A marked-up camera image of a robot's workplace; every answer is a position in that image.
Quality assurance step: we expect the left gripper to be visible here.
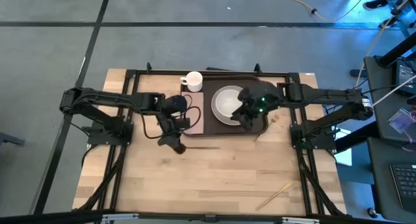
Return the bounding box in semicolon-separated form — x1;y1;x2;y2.
157;94;191;155

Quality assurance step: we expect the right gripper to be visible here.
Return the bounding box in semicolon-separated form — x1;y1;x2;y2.
231;82;282;131

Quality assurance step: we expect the white ribbed bowl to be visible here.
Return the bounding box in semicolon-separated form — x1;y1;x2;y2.
214;88;244;118

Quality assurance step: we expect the white ceramic plate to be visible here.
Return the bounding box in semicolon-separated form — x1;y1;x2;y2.
211;84;253;127

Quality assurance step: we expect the wooden spoon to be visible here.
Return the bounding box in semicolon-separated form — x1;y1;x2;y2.
177;145;222;153

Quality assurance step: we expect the dark brown serving tray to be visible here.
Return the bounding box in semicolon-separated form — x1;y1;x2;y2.
179;75;269;138

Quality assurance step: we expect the white ceramic mug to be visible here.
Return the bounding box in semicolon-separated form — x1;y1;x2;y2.
179;71;204;93

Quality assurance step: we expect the black stand leg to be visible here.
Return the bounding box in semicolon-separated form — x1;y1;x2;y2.
334;121;378;153
378;32;416;68

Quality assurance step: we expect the dark side desk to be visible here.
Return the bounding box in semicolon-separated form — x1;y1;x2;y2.
367;136;416;223
363;55;416;142

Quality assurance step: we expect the purple badge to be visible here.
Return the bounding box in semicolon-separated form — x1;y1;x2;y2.
387;107;416;134

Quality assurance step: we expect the grey floor object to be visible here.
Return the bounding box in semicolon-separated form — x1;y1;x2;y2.
0;132;26;147

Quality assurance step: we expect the black desk device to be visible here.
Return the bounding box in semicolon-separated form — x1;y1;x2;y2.
395;59;416;97

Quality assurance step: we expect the person's shoe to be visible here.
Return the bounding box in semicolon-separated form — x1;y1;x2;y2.
380;16;401;29
363;0;388;11

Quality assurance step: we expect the black keyboard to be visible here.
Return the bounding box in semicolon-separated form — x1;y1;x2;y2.
389;163;416;214

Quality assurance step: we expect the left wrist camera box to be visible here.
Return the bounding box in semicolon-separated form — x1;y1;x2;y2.
175;117;192;131

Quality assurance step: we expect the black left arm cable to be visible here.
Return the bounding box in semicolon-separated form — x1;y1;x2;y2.
139;93;202;140

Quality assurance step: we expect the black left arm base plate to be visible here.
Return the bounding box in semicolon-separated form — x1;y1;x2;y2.
86;115;135;146

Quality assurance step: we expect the black aluminium table frame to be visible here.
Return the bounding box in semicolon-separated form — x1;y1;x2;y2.
73;63;347;218

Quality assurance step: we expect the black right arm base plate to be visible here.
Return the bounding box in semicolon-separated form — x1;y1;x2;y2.
290;119;336;151

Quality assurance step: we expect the yellow cable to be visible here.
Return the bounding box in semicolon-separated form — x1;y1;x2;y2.
265;0;371;23
354;0;416;88

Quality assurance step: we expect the black camera mount rail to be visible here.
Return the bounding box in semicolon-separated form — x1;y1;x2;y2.
0;210;416;224

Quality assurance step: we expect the white cable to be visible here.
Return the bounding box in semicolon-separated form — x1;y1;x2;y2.
371;74;416;107

